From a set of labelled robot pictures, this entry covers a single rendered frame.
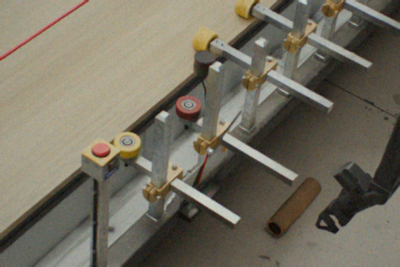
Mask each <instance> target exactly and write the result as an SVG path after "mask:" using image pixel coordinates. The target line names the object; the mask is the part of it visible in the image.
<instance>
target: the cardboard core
mask: <svg viewBox="0 0 400 267"><path fill-rule="evenodd" d="M320 191H321V186H320V184H319V183H318V182H317V181H316V180H315V179H314V178H312V177H308V178H306V179H305V181H304V182H303V183H301V184H300V186H299V187H298V189H297V190H296V191H295V192H294V193H293V194H292V195H291V196H290V197H289V198H288V199H287V200H286V201H285V202H284V204H283V205H282V206H281V207H280V208H279V209H278V210H277V211H276V213H274V214H273V215H272V216H271V218H270V219H269V221H268V222H267V223H266V226H267V228H268V230H269V231H270V232H271V233H272V234H273V235H276V236H281V235H282V234H283V233H285V232H286V231H287V230H288V227H289V226H290V225H291V224H292V223H293V222H294V221H295V220H296V219H297V218H298V216H299V215H301V214H302V212H303V210H304V209H305V208H306V207H307V206H308V205H309V203H310V202H311V201H312V200H314V198H315V197H316V196H317V194H318V193H319V192H320Z"/></svg>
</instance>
